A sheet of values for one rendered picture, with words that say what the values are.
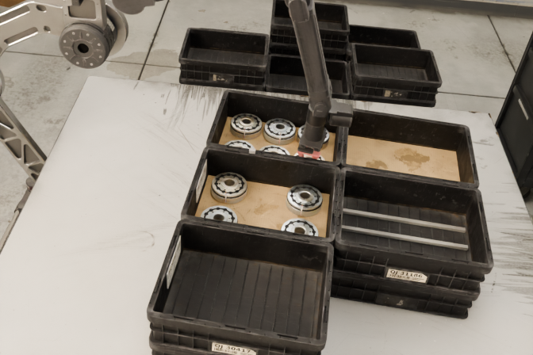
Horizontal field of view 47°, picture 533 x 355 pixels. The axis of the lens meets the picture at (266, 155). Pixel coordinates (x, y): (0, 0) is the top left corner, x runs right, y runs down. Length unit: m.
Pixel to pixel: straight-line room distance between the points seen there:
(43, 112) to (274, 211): 2.05
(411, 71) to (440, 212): 1.38
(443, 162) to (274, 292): 0.77
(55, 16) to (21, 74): 1.96
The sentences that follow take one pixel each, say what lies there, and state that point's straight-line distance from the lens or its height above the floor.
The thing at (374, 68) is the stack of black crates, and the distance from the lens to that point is 3.11.
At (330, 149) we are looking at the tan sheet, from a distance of 2.00.
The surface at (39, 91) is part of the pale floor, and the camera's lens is 3.74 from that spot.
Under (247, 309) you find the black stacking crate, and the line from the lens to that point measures 1.54.
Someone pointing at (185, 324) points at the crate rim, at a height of 0.92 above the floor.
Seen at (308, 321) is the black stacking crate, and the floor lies 0.83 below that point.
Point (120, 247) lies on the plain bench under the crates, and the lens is 1.84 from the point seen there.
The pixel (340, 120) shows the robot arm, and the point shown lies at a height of 1.05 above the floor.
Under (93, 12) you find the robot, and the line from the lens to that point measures 1.85.
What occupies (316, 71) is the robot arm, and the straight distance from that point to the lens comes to 1.61.
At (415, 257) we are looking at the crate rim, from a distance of 1.60.
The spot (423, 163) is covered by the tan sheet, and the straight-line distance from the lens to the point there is 2.03.
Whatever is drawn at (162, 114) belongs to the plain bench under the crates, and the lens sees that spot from 2.31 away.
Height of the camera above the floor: 2.08
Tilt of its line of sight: 40 degrees down
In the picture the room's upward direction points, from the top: 6 degrees clockwise
